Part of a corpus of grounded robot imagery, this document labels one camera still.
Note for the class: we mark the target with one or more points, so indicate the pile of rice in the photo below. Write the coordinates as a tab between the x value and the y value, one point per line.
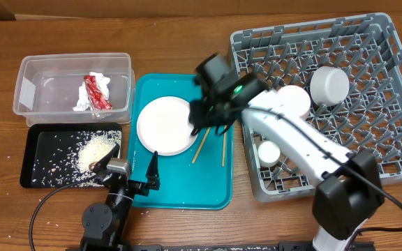
64	157

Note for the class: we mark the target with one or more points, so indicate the black plastic tray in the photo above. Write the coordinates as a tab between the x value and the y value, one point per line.
32	140

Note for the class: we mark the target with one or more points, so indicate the white cup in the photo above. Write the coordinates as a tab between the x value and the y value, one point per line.
268	153

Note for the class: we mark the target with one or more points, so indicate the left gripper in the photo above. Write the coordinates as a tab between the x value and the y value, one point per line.
151	175

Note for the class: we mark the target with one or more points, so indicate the large pink plate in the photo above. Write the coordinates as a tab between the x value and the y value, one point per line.
163	126

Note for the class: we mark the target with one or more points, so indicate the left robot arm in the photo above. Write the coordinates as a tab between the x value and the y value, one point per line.
104	222

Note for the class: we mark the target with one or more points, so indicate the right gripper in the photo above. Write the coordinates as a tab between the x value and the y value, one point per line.
207	113

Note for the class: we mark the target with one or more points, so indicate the grey white bowl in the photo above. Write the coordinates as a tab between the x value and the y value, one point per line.
329	86

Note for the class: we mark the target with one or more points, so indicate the grey dishwasher rack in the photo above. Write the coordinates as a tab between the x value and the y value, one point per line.
367	48

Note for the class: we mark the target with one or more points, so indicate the red foil wrapper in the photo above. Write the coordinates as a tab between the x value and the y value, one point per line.
97	99

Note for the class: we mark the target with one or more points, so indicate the teal plastic tray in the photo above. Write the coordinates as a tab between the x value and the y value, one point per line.
203	185

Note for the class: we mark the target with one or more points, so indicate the small pink bowl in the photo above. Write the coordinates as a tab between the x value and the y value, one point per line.
295	100

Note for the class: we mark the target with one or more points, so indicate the clear plastic bin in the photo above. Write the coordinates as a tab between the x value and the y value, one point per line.
47	87

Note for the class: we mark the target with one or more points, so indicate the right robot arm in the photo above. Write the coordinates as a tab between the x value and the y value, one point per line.
346	184

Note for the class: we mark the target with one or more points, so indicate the wooden chopstick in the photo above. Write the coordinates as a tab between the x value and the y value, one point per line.
201	145
224	149

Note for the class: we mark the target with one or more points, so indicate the white napkin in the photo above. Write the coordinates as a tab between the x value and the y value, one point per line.
83	103

